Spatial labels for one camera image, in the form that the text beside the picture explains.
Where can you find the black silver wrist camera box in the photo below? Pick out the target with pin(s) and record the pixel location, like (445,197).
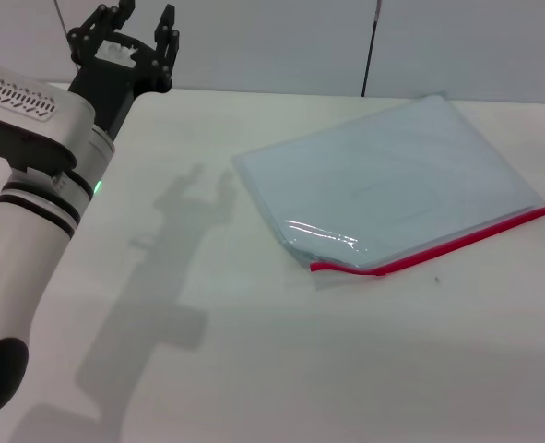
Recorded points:
(18,120)

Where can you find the clear red-zip document bag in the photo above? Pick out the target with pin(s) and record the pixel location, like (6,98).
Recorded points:
(382,184)

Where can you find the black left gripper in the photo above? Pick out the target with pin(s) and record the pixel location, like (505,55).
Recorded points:
(110,87)

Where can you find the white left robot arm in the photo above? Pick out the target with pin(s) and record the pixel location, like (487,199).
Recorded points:
(23,240)

